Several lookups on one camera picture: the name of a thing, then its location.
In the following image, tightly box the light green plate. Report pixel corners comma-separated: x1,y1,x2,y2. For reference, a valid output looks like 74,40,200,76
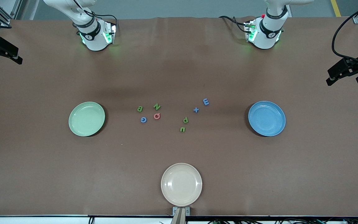
68,101,106,137

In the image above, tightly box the beige plate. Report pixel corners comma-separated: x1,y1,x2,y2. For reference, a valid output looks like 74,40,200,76
161,163,203,207

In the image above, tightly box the grey metal bracket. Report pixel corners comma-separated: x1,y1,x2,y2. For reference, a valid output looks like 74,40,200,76
172,207,191,216

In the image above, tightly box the black base cable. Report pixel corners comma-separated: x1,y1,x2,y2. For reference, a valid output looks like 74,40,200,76
219,16,248,33
73,0,119,28

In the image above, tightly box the aluminium camera post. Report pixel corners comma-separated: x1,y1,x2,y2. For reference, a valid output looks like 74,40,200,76
170,208,186,224

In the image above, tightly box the blue plate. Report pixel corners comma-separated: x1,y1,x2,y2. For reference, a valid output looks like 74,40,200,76
248,100,286,137

